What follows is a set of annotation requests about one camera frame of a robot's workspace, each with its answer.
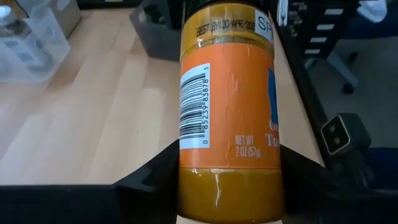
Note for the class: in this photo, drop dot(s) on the orange turmeric spice bottle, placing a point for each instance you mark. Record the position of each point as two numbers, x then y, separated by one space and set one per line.
230 109

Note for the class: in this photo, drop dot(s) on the small black camera box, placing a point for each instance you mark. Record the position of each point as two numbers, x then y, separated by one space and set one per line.
342 133

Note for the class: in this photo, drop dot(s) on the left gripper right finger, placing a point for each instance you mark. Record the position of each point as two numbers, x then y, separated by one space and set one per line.
304 193

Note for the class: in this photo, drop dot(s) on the dark gray plastic bin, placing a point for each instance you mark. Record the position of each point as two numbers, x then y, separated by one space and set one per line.
158 37

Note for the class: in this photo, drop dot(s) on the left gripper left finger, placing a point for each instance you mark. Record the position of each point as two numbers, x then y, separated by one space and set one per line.
149 196

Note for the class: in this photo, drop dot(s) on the clear plastic bin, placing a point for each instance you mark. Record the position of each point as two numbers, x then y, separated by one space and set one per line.
37 56

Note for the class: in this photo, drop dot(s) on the black table frame rail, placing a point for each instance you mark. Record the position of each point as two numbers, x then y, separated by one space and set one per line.
303 93

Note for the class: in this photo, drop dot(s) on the office chair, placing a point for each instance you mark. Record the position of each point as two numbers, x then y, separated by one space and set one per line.
342 65

